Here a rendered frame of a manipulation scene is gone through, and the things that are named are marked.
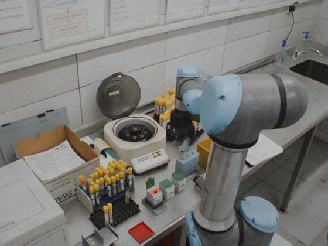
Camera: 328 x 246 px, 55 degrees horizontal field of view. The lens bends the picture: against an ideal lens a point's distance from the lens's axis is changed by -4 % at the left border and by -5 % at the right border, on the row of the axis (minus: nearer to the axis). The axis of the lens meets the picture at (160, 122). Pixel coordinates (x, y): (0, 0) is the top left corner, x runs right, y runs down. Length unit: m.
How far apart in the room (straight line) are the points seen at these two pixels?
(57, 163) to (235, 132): 0.91
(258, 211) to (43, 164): 0.87
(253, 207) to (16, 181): 0.67
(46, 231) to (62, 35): 0.80
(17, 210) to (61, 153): 0.58
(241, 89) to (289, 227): 2.00
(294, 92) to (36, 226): 0.67
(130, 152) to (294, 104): 0.85
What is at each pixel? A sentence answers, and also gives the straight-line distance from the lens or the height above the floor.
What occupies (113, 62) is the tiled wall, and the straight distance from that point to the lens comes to 1.58.
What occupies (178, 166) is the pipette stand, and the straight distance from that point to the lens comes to 1.36.
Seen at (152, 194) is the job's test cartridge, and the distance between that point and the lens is 1.23.
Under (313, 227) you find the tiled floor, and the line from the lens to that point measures 2.64.
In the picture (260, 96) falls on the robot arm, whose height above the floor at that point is 1.54.
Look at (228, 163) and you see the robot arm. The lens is 0.73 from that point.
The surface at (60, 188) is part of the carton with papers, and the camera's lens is 1.27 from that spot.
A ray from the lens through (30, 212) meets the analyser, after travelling 0.91.
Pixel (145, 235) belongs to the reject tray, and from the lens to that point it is 1.20.
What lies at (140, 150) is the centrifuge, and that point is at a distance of 1.40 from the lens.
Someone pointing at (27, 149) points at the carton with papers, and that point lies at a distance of 1.46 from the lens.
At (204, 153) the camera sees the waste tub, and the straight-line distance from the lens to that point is 1.44.
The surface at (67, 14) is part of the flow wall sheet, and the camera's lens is 1.38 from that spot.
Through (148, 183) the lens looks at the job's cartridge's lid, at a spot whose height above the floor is 0.98.
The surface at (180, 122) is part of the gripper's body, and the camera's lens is 1.19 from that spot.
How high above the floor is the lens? 1.83
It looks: 33 degrees down
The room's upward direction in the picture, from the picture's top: 3 degrees clockwise
